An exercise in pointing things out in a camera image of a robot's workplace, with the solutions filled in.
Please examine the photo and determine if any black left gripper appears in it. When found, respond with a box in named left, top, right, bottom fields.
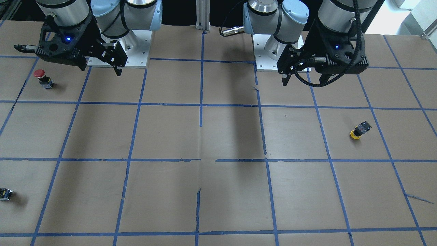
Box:
left=277, top=19, right=358, bottom=86

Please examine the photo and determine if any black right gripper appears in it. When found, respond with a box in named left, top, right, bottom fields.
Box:
left=14, top=14, right=127, bottom=76

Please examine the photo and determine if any yellow push button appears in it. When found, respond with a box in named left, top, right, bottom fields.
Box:
left=350, top=121, right=372, bottom=140

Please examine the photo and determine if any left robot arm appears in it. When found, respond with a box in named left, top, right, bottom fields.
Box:
left=220, top=0, right=376, bottom=87

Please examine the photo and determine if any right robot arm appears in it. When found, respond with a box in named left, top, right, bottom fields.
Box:
left=14, top=0, right=163, bottom=76

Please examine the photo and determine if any red push button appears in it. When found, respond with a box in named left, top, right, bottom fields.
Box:
left=33, top=69, right=53, bottom=89

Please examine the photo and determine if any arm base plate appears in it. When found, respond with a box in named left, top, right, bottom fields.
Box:
left=87, top=30, right=152, bottom=68
left=252, top=34, right=286, bottom=73

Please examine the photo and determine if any aluminium frame post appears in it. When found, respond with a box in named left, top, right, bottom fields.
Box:
left=196, top=0, right=210, bottom=32

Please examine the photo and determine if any small switch block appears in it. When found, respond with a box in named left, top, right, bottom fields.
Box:
left=0, top=188, right=14, bottom=201

